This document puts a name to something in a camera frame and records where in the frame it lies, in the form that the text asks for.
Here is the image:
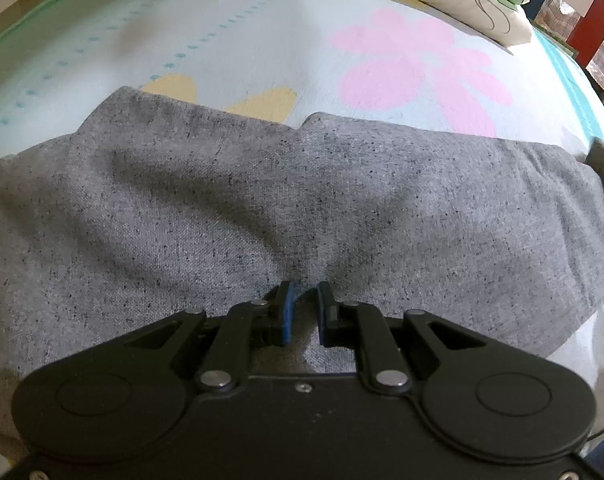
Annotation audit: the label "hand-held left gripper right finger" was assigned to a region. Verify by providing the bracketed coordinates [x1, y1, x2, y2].
[315, 280, 488, 394]

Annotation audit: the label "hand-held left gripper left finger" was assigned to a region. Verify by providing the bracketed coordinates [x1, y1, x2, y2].
[124, 280, 301, 394]

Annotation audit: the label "grey pants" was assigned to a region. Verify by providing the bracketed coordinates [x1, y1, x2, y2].
[0, 85, 604, 461]

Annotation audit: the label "floral bed sheet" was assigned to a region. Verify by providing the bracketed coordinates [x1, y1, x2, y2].
[0, 0, 604, 441]

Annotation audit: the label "dark blue post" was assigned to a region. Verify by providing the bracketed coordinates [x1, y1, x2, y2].
[523, 0, 549, 28]

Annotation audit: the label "red post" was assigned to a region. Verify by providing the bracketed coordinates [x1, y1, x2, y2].
[566, 0, 604, 69]

